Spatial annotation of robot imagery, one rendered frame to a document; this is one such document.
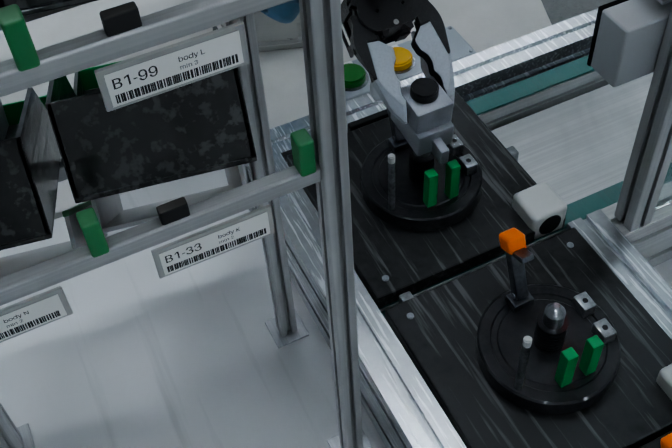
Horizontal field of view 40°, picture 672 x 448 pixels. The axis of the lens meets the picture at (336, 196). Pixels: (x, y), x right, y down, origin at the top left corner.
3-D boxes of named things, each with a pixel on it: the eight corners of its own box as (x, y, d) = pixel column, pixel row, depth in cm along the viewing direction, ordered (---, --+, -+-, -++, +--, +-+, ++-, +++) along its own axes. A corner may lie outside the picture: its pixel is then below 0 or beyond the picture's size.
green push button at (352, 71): (330, 79, 125) (330, 68, 123) (357, 70, 126) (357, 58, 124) (344, 97, 122) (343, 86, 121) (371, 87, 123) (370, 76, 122)
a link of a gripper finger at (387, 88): (396, 133, 103) (380, 52, 104) (411, 120, 98) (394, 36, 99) (369, 136, 103) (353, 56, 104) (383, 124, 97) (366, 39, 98)
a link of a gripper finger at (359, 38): (399, 80, 100) (384, 3, 101) (404, 75, 98) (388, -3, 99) (357, 85, 99) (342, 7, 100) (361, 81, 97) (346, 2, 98)
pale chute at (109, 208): (120, 214, 106) (110, 176, 106) (233, 187, 108) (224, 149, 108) (98, 234, 79) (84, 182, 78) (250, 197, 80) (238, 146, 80)
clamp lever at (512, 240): (506, 295, 95) (497, 233, 92) (523, 288, 96) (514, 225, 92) (526, 312, 92) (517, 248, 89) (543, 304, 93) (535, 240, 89)
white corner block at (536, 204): (508, 216, 108) (512, 192, 105) (541, 201, 109) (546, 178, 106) (531, 244, 105) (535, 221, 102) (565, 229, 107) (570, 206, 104)
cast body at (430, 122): (389, 118, 104) (391, 73, 99) (423, 104, 106) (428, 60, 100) (426, 170, 100) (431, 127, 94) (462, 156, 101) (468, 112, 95)
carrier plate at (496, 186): (287, 166, 115) (285, 154, 113) (455, 101, 121) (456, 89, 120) (377, 309, 100) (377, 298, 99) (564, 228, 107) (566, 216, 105)
